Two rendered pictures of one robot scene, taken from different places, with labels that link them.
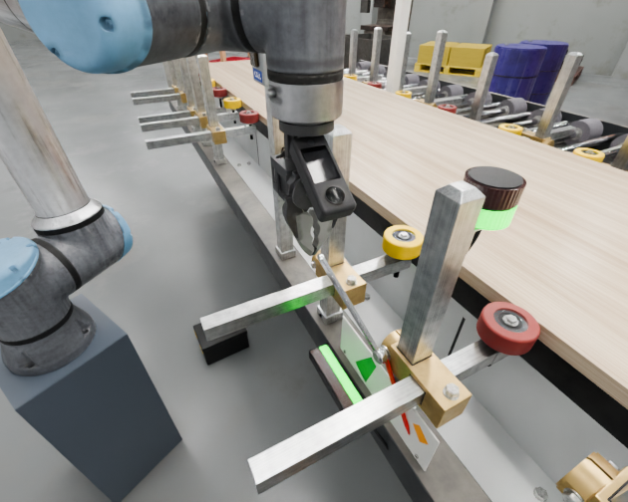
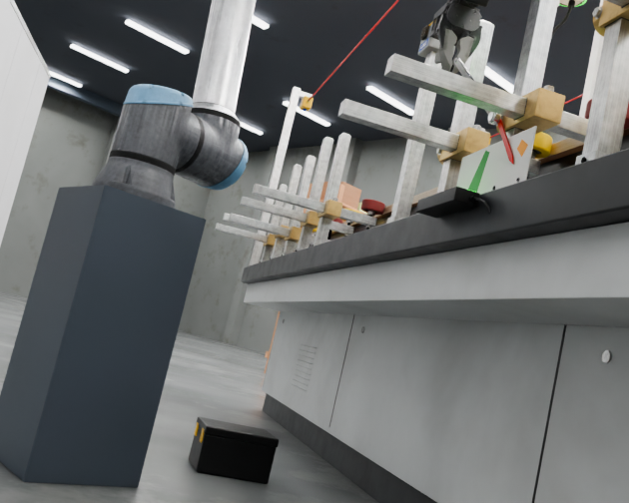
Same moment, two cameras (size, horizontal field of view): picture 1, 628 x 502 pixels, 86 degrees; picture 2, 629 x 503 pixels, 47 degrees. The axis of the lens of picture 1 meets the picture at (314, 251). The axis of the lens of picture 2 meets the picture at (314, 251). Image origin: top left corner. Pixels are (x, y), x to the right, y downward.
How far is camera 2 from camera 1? 1.32 m
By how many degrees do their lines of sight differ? 47
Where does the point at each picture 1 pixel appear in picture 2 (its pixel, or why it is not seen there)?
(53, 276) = (191, 126)
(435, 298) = (536, 30)
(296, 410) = not seen: outside the picture
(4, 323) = (143, 128)
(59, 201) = (222, 93)
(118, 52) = not seen: outside the picture
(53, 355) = (147, 183)
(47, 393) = (128, 200)
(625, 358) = not seen: outside the picture
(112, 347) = (189, 218)
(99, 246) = (225, 143)
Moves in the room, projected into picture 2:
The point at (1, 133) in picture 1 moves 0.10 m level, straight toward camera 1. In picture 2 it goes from (222, 34) to (238, 23)
